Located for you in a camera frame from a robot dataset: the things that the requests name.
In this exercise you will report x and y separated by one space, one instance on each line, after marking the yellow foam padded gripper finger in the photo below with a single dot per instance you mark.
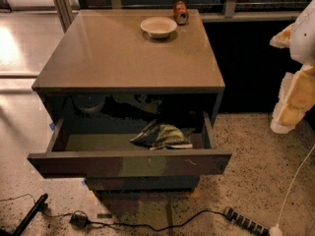
297 91

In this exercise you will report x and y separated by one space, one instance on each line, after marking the dark top drawer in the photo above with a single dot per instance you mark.
109 154

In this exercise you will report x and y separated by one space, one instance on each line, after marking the dark drawer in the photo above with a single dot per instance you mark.
142 183
109 154

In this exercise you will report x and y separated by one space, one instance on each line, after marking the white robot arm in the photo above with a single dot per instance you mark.
297 91

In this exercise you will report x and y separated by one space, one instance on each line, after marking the grey brown drawer cabinet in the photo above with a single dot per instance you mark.
106 69

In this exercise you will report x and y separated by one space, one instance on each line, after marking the dark bottom drawer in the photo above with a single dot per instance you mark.
142 183

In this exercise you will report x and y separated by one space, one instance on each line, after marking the black power strip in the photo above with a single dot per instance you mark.
245 222

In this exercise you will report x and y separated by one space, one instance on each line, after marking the orange soda can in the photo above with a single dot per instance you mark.
180 12

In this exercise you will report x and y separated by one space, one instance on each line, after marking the green chip bag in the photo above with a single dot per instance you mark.
157 136

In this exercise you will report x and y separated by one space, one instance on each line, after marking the white paper bowl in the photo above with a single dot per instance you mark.
158 27

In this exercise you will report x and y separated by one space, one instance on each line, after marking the black stand leg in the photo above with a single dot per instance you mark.
39 206

